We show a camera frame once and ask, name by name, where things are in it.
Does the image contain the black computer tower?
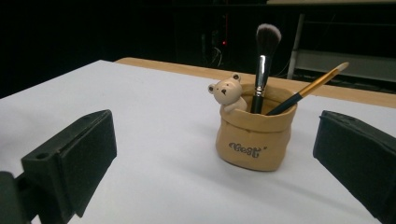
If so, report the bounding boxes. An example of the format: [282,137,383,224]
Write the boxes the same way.
[200,18,232,67]

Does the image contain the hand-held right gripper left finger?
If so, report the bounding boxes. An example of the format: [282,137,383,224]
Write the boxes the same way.
[21,109,118,224]

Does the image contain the white metal desk frame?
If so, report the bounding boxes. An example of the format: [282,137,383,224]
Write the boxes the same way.
[286,12,396,84]

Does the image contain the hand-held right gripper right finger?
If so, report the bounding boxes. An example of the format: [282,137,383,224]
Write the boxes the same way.
[312,110,396,224]

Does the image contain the white board sheet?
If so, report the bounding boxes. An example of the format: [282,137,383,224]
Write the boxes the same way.
[0,59,396,224]

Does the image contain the black fluffy makeup brush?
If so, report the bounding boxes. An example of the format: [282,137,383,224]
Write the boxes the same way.
[250,22,283,115]

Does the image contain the thin black gold brush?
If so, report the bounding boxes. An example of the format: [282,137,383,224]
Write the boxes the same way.
[265,62,350,117]

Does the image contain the tan bear brush holder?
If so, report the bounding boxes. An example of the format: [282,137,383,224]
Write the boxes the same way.
[207,73,299,173]

